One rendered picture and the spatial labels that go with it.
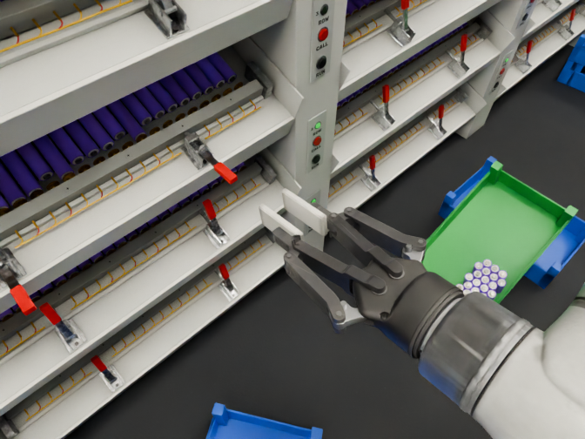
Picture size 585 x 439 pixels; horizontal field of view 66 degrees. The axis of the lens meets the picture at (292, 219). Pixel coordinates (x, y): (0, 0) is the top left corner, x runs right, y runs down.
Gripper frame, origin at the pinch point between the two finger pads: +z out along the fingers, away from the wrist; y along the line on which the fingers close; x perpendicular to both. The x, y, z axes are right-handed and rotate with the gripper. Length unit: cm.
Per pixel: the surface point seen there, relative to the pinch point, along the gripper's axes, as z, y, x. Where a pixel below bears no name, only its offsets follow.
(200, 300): 26.9, -6.3, -36.9
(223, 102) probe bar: 21.0, 6.3, 4.4
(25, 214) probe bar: 20.3, -22.4, 3.9
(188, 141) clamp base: 18.6, -1.5, 3.2
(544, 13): 22, 109, -18
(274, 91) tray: 20.4, 14.9, 2.3
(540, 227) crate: -8, 62, -44
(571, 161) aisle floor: 0, 100, -52
